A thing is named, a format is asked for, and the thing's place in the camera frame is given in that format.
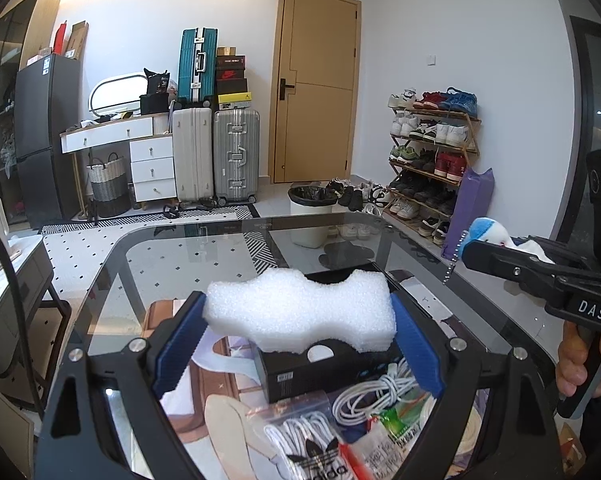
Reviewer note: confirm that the person's right hand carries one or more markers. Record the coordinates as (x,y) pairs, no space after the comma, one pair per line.
(573,360)

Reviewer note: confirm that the blue white plush toy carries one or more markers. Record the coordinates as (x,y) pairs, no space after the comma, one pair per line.
(490,230)

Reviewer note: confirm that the brown cardboard box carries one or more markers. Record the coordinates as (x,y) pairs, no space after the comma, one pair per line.
(226,52)

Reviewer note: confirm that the black paper bag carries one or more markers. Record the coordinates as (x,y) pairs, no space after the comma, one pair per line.
(156,85)

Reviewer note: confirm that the white trash bin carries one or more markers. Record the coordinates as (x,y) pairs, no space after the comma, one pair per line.
(310,230)

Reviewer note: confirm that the black white patterned rug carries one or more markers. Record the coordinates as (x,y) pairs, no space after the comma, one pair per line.
(130,220)

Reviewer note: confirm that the teal suitcase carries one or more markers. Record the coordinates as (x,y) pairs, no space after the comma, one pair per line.
(188,70)

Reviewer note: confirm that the group of shoes on floor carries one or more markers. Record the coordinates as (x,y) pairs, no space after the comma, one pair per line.
(353,197)

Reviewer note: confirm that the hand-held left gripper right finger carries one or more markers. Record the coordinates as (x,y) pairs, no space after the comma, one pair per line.
(416,350)

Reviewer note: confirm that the black refrigerator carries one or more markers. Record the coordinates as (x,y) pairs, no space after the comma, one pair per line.
(45,125)

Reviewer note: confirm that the red packet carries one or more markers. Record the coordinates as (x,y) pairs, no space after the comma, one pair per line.
(355,462)

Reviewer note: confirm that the white foam piece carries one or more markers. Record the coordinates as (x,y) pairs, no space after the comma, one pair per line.
(300,305)

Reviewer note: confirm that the silver suitcase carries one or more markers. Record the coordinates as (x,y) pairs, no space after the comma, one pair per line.
(235,155)

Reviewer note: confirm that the green snack packet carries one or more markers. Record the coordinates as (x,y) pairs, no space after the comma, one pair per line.
(395,425)

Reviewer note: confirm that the zip bag of white laces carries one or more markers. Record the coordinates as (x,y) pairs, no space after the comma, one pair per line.
(305,435)

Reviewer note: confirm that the white vanity desk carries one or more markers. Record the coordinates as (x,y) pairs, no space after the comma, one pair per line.
(150,170)

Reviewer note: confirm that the purple bag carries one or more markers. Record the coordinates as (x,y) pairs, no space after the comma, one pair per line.
(473,210)

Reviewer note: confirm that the beige insole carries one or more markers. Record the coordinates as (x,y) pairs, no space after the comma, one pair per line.
(230,430)
(468,435)

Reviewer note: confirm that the wooden door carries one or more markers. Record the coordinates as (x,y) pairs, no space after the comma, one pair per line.
(315,130)

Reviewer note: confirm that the black glass wardrobe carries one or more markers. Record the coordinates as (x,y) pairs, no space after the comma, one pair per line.
(5,60)

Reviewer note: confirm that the plain black shoe box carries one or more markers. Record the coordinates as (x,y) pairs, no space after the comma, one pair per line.
(231,87)

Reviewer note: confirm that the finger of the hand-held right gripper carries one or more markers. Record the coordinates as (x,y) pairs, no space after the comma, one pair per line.
(568,255)
(525,275)

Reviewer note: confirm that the oval mirror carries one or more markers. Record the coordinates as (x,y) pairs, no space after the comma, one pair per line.
(115,92)

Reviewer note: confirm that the black shoe box red print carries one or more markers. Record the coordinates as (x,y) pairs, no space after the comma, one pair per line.
(230,74)

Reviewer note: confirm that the black shoe box white label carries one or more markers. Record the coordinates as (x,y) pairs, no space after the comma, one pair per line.
(230,61)

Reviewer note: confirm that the white suitcase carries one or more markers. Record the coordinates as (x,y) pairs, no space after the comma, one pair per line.
(193,155)

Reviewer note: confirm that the grey side table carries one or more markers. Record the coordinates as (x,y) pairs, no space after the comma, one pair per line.
(15,310)

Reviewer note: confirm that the wooden shoe rack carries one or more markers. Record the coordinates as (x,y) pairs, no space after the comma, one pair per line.
(473,135)

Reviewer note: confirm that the woven laundry basket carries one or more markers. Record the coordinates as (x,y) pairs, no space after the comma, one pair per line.
(108,185)

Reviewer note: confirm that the row of shoes on rack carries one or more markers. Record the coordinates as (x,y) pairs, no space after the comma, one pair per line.
(430,132)

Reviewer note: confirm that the black storage box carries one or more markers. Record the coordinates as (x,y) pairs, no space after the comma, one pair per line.
(290,375)

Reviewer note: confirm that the tall cardboard box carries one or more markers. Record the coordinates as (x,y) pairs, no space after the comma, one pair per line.
(78,40)

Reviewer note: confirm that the red flat box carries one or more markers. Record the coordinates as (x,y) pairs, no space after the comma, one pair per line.
(61,40)

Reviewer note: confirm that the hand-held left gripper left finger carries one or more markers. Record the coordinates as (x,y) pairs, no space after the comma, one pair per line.
(180,347)

